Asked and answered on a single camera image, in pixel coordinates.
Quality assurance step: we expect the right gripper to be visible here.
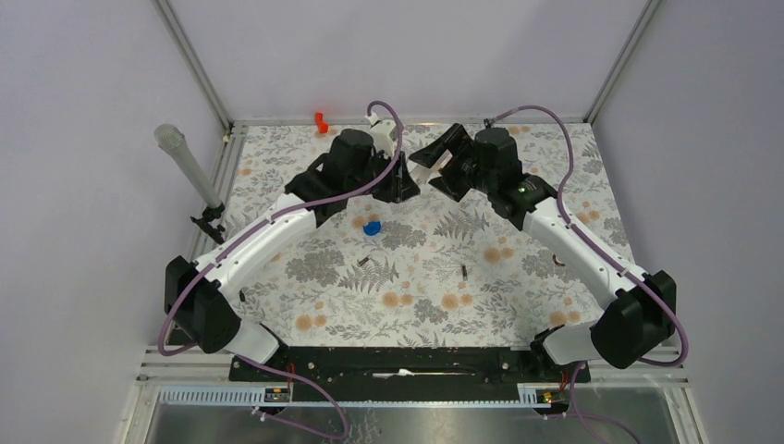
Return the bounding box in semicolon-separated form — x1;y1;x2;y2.
410;123;496;203

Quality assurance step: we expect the microphone on black tripod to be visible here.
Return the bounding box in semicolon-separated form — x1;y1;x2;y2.
153;123;226;244

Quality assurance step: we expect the white remote control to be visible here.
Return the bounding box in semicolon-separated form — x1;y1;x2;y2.
410;161;443;185

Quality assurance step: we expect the floral patterned table mat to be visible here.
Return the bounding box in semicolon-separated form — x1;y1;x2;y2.
225;124;631;347

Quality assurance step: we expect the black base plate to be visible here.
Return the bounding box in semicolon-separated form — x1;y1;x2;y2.
229;346;571;403

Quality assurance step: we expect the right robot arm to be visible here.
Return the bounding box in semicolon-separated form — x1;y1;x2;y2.
410;124;676;381

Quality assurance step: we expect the blue plastic piece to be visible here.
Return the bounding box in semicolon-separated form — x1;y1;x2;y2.
362;220;382;237

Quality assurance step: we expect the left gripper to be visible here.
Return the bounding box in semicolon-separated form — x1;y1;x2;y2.
347;147;419;204

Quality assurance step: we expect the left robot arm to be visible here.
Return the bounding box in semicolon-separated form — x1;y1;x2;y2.
158;119;419;380

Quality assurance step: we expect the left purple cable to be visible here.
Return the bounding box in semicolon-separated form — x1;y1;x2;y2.
157;100;406;359

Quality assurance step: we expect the red plastic piece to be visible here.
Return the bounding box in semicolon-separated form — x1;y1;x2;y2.
314;112;329;134

